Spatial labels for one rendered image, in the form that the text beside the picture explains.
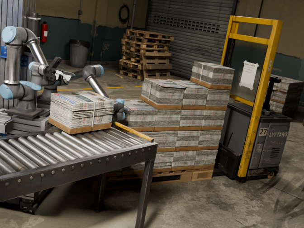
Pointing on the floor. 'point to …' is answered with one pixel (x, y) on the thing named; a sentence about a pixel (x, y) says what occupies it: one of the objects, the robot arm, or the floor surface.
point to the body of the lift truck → (266, 121)
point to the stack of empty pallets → (141, 48)
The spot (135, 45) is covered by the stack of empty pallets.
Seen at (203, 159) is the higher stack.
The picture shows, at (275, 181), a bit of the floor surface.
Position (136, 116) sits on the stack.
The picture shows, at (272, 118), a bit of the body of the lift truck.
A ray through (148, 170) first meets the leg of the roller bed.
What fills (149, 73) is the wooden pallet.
